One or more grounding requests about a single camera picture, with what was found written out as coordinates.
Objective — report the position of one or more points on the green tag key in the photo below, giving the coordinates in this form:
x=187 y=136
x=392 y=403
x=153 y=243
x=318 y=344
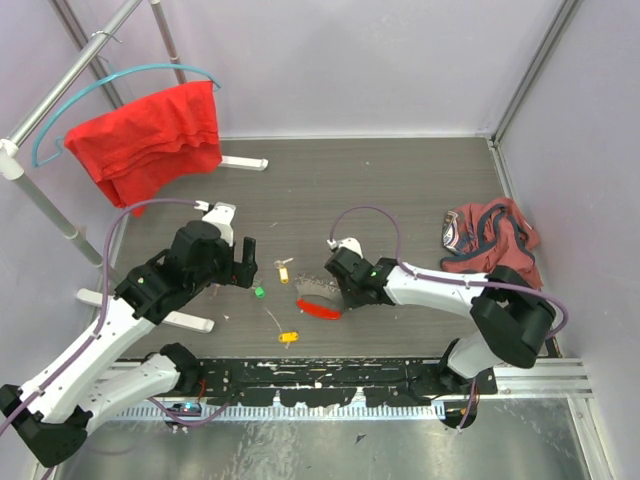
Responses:
x=258 y=291

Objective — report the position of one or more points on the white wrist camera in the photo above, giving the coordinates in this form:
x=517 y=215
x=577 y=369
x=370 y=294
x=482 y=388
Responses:
x=349 y=243
x=220 y=215

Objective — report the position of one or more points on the metal key holder red handle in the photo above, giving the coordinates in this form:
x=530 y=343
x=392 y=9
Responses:
x=319 y=297

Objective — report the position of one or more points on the red cloth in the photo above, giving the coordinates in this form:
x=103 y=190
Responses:
x=133 y=152

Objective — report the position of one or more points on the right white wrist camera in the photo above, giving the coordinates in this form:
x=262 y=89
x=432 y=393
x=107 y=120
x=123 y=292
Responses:
x=349 y=243

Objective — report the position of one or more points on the reddish shirt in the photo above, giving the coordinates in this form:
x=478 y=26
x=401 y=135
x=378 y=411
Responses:
x=482 y=237

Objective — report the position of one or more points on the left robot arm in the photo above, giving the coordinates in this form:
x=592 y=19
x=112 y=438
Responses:
x=56 y=411

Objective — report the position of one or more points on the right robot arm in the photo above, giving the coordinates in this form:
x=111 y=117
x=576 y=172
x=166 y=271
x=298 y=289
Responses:
x=512 y=320

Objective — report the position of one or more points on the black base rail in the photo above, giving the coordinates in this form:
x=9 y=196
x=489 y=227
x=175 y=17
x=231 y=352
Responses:
x=318 y=382

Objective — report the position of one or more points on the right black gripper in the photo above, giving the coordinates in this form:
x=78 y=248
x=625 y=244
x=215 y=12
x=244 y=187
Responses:
x=351 y=302

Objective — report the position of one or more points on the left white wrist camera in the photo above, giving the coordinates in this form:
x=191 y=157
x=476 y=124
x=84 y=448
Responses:
x=220 y=215

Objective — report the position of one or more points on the yellow tag key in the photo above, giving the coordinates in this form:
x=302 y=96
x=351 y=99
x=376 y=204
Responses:
x=284 y=337
x=282 y=268

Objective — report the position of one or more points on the teal clothes hanger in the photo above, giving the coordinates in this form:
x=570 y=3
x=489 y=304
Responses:
x=37 y=163

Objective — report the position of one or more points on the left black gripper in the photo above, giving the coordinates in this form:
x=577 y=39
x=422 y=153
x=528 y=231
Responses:
x=239 y=273

